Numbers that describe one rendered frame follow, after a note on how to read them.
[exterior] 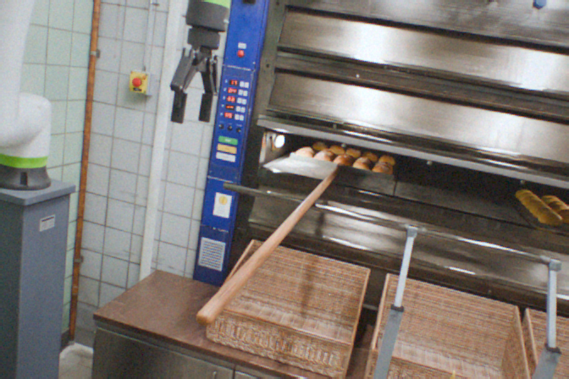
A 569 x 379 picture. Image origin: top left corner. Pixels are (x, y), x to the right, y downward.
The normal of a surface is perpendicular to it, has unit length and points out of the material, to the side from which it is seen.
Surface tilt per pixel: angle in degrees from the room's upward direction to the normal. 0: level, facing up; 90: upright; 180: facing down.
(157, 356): 90
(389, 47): 70
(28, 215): 90
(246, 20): 90
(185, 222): 90
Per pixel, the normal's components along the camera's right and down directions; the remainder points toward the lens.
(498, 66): -0.17, -0.15
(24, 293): 0.95, 0.22
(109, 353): -0.25, 0.18
